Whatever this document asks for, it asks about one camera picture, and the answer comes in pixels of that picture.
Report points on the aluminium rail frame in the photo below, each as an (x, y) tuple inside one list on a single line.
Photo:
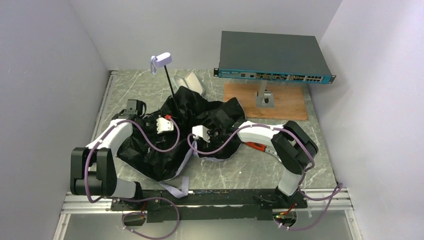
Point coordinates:
[(248, 168)]

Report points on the red handled adjustable wrench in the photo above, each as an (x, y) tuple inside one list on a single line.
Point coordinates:
[(264, 148)]

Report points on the network switch blue front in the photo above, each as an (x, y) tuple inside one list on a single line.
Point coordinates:
[(272, 57)]

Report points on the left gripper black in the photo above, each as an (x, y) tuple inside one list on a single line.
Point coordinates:
[(154, 117)]

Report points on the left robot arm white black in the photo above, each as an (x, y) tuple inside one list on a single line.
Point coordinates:
[(92, 168)]

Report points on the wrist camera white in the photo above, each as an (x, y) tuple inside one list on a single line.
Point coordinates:
[(164, 124), (200, 132)]

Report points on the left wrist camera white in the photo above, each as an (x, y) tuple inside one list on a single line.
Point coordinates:
[(164, 124)]

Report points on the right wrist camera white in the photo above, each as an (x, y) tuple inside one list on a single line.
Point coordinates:
[(200, 132)]

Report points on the grey metal stand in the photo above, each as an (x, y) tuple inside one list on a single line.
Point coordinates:
[(263, 97)]

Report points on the lilac folding umbrella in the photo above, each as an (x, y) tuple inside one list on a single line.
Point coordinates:
[(162, 157)]

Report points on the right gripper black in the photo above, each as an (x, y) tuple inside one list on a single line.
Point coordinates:
[(209, 133)]

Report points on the wooden board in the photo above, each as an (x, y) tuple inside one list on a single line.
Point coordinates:
[(287, 102)]

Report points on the mint green umbrella case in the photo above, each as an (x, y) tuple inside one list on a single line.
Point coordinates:
[(191, 82)]

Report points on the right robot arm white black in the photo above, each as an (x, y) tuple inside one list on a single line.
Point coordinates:
[(292, 144)]

